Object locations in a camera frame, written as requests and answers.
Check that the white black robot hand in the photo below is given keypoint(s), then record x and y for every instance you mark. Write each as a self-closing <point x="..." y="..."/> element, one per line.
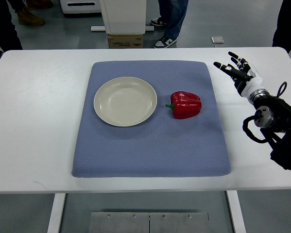
<point x="245" y="77"/>

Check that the red bell pepper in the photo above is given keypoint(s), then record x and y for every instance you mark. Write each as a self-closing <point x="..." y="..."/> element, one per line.
<point x="184" y="105"/>

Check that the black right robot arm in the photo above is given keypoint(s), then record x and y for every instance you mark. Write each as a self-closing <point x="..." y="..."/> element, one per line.
<point x="271" y="124"/>

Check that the cream round plate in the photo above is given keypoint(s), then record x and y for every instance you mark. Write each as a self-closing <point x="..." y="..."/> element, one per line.
<point x="125" y="101"/>

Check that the metal floor plate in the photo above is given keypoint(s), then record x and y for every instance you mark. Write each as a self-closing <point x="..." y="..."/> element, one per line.
<point x="152" y="222"/>

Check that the person in dark clothes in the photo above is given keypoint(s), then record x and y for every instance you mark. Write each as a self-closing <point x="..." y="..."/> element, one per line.
<point x="282" y="35"/>

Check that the person in blue jeans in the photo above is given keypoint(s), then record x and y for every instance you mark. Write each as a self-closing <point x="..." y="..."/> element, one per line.
<point x="172" y="15"/>

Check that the blue textured mat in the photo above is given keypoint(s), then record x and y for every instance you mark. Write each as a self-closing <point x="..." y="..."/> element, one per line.
<point x="161" y="146"/>

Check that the right white table leg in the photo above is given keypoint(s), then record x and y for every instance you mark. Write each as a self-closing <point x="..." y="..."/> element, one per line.
<point x="235" y="211"/>

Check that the white table leg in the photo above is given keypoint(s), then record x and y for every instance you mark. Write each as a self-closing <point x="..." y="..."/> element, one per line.
<point x="235" y="211"/>
<point x="56" y="213"/>

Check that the cardboard box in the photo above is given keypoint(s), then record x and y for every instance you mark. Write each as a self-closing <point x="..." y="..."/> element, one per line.
<point x="125" y="41"/>

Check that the white machine column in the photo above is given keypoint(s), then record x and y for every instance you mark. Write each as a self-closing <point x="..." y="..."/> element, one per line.
<point x="118" y="13"/>

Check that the metal base bar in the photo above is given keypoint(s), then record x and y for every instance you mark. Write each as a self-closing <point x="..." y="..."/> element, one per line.
<point x="123" y="30"/>

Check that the white appliance with slot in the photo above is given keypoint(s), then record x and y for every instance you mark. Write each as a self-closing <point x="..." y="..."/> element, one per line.
<point x="80" y="6"/>

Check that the left white table leg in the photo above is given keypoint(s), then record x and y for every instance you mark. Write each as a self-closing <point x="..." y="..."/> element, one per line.
<point x="56" y="213"/>

